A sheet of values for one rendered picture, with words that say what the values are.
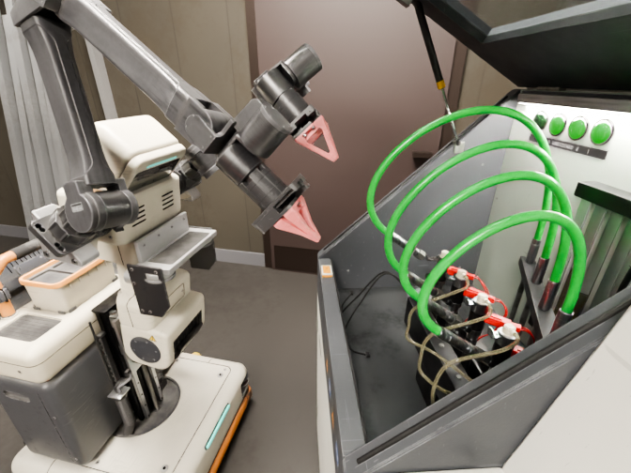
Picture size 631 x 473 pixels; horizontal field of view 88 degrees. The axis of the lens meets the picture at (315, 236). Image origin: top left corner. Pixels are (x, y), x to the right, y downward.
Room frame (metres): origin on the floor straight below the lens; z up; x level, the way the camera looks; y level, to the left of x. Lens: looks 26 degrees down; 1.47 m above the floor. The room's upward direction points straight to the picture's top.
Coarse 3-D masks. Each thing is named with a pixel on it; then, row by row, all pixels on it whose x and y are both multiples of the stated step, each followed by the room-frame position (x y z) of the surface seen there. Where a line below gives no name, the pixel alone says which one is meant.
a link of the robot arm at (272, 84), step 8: (280, 64) 0.70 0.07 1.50; (272, 72) 0.69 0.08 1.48; (280, 72) 0.70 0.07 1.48; (288, 72) 0.70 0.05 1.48; (264, 80) 0.68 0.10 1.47; (272, 80) 0.68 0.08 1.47; (280, 80) 0.68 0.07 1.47; (288, 80) 0.72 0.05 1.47; (296, 80) 0.70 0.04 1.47; (256, 88) 0.70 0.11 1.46; (264, 88) 0.68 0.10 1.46; (272, 88) 0.67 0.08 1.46; (280, 88) 0.67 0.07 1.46; (288, 88) 0.68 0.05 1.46; (264, 96) 0.69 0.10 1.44; (272, 96) 0.67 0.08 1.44; (272, 104) 0.68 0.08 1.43
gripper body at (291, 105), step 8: (280, 96) 0.67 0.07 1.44; (288, 96) 0.67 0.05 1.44; (296, 96) 0.67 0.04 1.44; (280, 104) 0.67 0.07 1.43; (288, 104) 0.66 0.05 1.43; (296, 104) 0.66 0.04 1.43; (304, 104) 0.67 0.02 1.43; (280, 112) 0.67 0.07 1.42; (288, 112) 0.66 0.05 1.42; (296, 112) 0.66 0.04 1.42; (304, 112) 0.63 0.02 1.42; (312, 112) 0.63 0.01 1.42; (288, 120) 0.66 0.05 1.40; (296, 120) 0.63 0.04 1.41; (304, 120) 0.67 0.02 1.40; (296, 128) 0.63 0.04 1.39
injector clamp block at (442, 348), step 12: (408, 300) 0.66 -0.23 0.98; (408, 312) 0.65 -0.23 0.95; (420, 324) 0.58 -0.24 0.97; (444, 324) 0.59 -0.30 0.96; (420, 336) 0.57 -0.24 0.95; (420, 348) 0.56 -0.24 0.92; (432, 348) 0.51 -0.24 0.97; (444, 348) 0.50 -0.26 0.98; (456, 348) 0.52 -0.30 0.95; (432, 360) 0.50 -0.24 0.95; (432, 372) 0.49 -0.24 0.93; (444, 372) 0.44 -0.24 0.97; (456, 372) 0.44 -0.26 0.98; (468, 372) 0.47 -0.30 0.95; (480, 372) 0.44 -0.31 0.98; (420, 384) 0.53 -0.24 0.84; (444, 384) 0.44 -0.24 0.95; (456, 384) 0.41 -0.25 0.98; (444, 396) 0.43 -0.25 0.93
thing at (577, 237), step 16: (496, 224) 0.38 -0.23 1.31; (512, 224) 0.38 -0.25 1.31; (560, 224) 0.39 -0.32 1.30; (576, 224) 0.39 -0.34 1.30; (464, 240) 0.38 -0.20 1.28; (480, 240) 0.38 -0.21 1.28; (576, 240) 0.39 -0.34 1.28; (448, 256) 0.38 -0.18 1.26; (576, 256) 0.39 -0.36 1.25; (432, 272) 0.38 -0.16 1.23; (576, 272) 0.39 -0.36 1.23; (432, 288) 0.38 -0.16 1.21; (576, 288) 0.39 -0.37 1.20; (432, 320) 0.38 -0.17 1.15; (560, 320) 0.39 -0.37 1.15; (448, 336) 0.38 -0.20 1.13; (464, 352) 0.38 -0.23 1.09; (480, 352) 0.38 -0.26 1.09
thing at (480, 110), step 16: (464, 112) 0.62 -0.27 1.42; (480, 112) 0.62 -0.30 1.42; (496, 112) 0.62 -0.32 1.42; (512, 112) 0.63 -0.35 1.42; (432, 128) 0.62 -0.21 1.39; (528, 128) 0.63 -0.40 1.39; (400, 144) 0.62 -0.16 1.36; (544, 144) 0.63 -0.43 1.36; (384, 160) 0.62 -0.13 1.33; (368, 192) 0.62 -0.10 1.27; (544, 192) 0.64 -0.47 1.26; (368, 208) 0.62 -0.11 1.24; (544, 208) 0.63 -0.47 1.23; (544, 224) 0.63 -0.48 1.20
